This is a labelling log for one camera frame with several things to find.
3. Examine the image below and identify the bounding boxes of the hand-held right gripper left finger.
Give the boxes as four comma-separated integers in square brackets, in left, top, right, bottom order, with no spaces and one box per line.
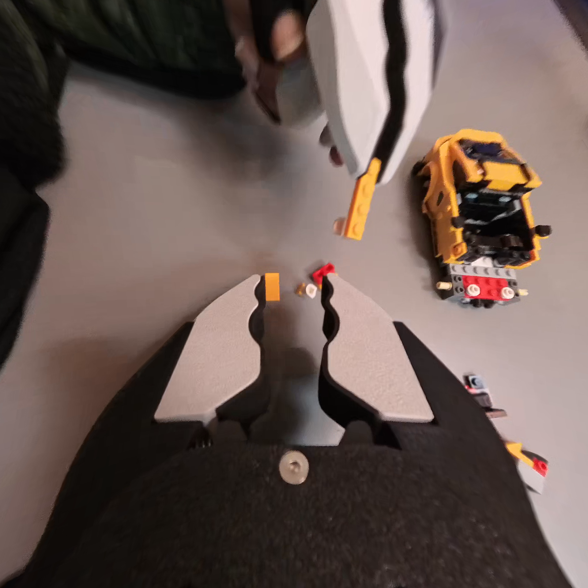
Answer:
[153,274,273,430]

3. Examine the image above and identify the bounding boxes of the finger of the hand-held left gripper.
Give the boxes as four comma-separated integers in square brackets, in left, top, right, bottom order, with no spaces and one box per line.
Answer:
[376,0,445,185]
[304,0,398,179]

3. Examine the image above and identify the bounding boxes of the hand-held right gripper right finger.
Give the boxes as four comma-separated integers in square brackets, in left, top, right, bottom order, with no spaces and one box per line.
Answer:
[318,275,435,435]

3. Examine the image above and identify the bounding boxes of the orange lego plate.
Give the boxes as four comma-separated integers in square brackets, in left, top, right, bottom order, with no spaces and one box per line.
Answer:
[344,157,383,240]

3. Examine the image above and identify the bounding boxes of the red grey lego subassembly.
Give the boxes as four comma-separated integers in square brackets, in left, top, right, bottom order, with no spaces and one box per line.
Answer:
[463,373,507,419]

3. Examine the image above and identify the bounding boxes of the yellow lego car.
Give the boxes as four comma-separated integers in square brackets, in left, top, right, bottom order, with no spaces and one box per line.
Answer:
[411,129,552,309]

